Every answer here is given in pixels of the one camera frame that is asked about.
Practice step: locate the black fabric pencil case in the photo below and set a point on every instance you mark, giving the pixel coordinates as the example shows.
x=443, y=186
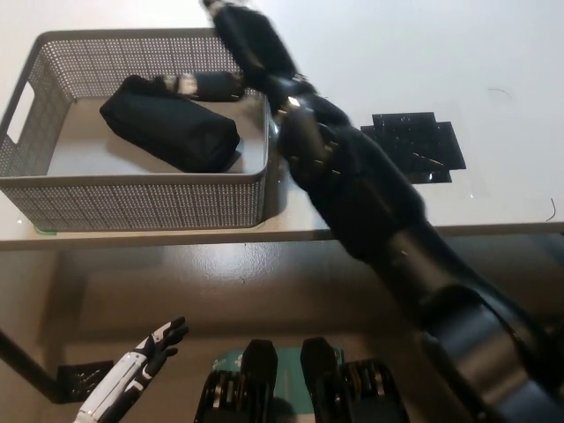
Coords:
x=176, y=132

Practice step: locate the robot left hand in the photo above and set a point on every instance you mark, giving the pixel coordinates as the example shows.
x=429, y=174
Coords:
x=128, y=374

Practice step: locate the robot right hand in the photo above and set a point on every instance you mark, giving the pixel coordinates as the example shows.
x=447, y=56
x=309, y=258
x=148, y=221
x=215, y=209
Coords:
x=255, y=39

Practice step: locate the black ribbed robot body block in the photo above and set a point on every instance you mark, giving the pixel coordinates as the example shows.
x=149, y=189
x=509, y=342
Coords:
x=260, y=370
x=321, y=374

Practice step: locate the black robot legs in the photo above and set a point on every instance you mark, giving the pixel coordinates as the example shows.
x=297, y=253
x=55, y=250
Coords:
x=288, y=388

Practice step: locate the green tape strip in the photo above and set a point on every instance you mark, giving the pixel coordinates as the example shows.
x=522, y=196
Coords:
x=46, y=231

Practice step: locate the black metal table leg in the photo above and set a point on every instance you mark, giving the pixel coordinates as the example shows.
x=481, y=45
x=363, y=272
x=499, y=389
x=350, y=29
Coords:
x=31, y=365

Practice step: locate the grey perforated plastic basket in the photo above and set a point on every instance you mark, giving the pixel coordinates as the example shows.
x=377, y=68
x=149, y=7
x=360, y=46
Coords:
x=132, y=202

